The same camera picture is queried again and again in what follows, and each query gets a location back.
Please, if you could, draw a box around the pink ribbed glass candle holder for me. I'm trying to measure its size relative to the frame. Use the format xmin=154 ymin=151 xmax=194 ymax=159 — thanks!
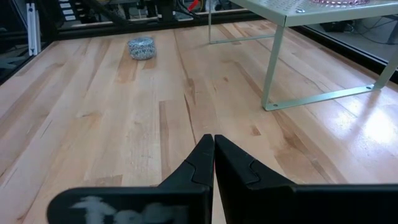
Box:
xmin=309 ymin=0 xmax=371 ymax=6

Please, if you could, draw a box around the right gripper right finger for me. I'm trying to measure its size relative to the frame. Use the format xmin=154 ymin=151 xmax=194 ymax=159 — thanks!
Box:
xmin=214 ymin=134 xmax=398 ymax=224

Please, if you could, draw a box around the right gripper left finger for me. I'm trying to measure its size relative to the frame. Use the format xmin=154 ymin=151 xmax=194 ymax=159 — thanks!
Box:
xmin=46 ymin=134 xmax=215 ymax=224

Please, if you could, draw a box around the silver aluminium extrusion post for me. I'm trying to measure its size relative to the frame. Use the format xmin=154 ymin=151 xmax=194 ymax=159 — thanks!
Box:
xmin=26 ymin=2 xmax=42 ymax=57

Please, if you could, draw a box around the blue speckled round tin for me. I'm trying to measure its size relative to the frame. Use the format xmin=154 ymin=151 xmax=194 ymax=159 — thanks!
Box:
xmin=127 ymin=36 xmax=157 ymax=61

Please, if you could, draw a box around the green perforated metal shelf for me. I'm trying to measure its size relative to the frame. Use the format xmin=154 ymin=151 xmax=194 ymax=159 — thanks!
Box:
xmin=207 ymin=0 xmax=398 ymax=112

